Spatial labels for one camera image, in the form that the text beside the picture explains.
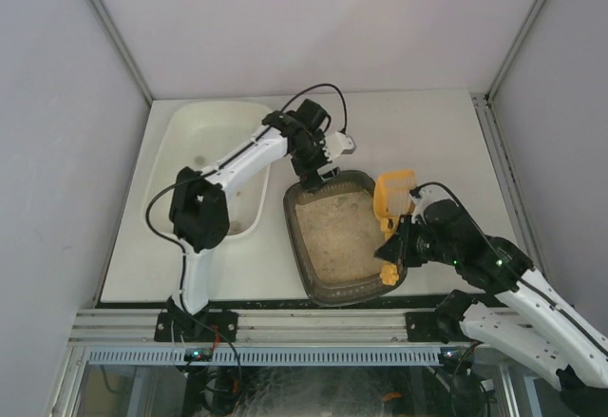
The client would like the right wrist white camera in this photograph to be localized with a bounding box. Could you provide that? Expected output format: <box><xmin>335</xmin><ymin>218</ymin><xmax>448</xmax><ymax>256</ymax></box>
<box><xmin>410</xmin><ymin>187</ymin><xmax>436</xmax><ymax>220</ymax></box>

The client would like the aluminium frame post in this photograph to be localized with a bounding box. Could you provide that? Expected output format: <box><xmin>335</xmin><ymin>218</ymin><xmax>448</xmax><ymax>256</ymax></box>
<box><xmin>484</xmin><ymin>0</ymin><xmax>550</xmax><ymax>104</ymax></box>
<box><xmin>85</xmin><ymin>0</ymin><xmax>154</xmax><ymax>106</ymax></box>

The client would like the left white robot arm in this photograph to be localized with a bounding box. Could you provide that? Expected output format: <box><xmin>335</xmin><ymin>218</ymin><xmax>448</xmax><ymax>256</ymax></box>
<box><xmin>169</xmin><ymin>99</ymin><xmax>356</xmax><ymax>315</ymax></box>

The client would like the wrist white camera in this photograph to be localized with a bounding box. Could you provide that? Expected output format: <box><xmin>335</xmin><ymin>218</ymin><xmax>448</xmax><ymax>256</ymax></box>
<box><xmin>410</xmin><ymin>187</ymin><xmax>436</xmax><ymax>220</ymax></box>
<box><xmin>324</xmin><ymin>132</ymin><xmax>356</xmax><ymax>161</ymax></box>

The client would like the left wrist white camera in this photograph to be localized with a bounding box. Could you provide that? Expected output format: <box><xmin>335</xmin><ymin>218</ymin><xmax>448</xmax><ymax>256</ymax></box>
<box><xmin>324</xmin><ymin>132</ymin><xmax>356</xmax><ymax>161</ymax></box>

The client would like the grey slotted cable duct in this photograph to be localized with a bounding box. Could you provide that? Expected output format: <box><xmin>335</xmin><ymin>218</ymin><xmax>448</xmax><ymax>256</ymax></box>
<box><xmin>88</xmin><ymin>346</ymin><xmax>442</xmax><ymax>367</ymax></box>

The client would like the dark grey litter box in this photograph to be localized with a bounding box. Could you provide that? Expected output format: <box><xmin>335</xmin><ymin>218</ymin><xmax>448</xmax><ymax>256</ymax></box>
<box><xmin>283</xmin><ymin>170</ymin><xmax>393</xmax><ymax>307</ymax></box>

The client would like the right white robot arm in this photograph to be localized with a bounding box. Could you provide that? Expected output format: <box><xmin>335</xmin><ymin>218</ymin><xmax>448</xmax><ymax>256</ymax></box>
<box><xmin>374</xmin><ymin>199</ymin><xmax>607</xmax><ymax>416</ymax></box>

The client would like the aluminium mounting rail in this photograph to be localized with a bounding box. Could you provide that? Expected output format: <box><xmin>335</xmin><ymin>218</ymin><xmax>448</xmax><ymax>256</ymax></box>
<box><xmin>68</xmin><ymin>309</ymin><xmax>423</xmax><ymax>347</ymax></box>

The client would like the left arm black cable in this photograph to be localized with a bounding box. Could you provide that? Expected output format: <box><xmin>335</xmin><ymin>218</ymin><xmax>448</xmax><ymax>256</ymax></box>
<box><xmin>144</xmin><ymin>83</ymin><xmax>349</xmax><ymax>294</ymax></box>

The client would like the yellow litter scoop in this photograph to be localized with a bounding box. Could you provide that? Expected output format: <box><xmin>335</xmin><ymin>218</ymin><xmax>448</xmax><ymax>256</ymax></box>
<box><xmin>372</xmin><ymin>169</ymin><xmax>417</xmax><ymax>286</ymax></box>

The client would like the aluminium frame post left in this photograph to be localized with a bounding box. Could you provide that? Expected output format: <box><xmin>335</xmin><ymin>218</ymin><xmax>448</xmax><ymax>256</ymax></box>
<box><xmin>85</xmin><ymin>0</ymin><xmax>154</xmax><ymax>106</ymax></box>

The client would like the white plastic tub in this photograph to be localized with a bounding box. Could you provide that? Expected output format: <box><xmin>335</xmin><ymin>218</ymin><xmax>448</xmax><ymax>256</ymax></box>
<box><xmin>143</xmin><ymin>101</ymin><xmax>271</xmax><ymax>239</ymax></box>

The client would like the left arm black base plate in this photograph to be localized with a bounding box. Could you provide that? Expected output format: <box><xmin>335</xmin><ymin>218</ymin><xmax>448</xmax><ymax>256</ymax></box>
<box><xmin>154</xmin><ymin>298</ymin><xmax>238</xmax><ymax>343</ymax></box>

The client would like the aluminium frame post right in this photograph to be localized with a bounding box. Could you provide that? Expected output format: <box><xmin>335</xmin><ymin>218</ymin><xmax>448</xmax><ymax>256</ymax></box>
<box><xmin>484</xmin><ymin>0</ymin><xmax>550</xmax><ymax>104</ymax></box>

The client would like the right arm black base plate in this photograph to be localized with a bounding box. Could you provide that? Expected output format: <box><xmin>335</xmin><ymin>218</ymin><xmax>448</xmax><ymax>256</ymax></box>
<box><xmin>405</xmin><ymin>290</ymin><xmax>477</xmax><ymax>344</ymax></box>

